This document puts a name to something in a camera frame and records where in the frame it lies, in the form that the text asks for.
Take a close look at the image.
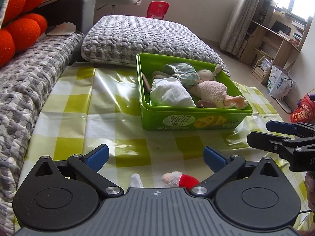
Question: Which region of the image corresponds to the red santa hat plush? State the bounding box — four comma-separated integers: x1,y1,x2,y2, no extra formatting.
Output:
162,171,200,191

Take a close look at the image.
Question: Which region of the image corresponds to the small white sock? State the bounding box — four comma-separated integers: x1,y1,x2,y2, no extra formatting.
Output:
130,173,144,188

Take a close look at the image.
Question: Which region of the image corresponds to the pink fuzzy sock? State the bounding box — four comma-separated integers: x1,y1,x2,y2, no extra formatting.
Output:
188,80,248,109

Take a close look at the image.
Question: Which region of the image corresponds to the white cloth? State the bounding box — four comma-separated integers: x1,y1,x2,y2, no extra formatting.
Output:
150,77,196,108

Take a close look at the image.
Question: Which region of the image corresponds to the red snack bag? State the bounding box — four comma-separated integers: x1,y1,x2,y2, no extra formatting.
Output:
290,94,315,123

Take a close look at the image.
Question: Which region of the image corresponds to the white paper shopping bag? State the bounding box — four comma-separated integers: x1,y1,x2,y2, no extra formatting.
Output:
267,65,295,100

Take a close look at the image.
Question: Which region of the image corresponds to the yellow checkered plastic tablecloth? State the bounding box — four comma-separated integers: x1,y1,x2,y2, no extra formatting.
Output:
12,65,308,235

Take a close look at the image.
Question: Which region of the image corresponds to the teal checkered fabric doll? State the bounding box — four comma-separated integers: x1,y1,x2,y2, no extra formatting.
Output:
163,63,200,89

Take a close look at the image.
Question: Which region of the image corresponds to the wooden desk with shelves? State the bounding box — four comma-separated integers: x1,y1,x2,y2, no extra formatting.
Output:
236,0,313,85

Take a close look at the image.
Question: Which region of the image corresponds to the grey quilted sofa cover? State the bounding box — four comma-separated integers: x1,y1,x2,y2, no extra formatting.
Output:
0,32,84,235

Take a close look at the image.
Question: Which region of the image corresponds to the grey quilted cushion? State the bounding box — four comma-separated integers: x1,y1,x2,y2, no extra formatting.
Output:
81,15,230,75

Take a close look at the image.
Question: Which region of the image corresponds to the white paper scrap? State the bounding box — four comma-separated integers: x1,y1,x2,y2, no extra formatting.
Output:
47,22,76,36

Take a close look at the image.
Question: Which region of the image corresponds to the grey window curtain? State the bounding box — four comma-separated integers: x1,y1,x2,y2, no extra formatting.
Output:
220,0,264,55

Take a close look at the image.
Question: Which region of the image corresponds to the orange carrot plush pillow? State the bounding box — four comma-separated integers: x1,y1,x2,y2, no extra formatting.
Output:
1,0,47,67

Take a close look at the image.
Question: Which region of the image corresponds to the grey sofa armrest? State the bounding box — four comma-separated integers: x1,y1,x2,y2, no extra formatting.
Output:
32,0,97,34

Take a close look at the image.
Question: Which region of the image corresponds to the red plastic chair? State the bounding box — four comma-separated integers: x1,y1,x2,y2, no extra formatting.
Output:
146,1,170,20

